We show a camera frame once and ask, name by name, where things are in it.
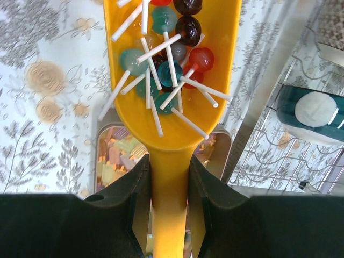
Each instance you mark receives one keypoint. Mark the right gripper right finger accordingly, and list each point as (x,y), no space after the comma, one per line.
(225,223)

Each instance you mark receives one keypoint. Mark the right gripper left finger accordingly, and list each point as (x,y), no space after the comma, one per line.
(110,223)

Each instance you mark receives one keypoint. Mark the popsicle candy tin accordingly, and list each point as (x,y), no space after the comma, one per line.
(118,151)

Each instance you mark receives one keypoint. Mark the steel dish rack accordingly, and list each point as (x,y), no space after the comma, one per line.
(276,46)

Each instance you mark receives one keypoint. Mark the yellow plastic scoop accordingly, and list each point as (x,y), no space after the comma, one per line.
(170,155)

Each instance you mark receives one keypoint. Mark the teal white mug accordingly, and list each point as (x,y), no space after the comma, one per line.
(311,115)

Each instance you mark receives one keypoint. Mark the patterned bowl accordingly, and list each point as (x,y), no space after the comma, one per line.
(330,32)

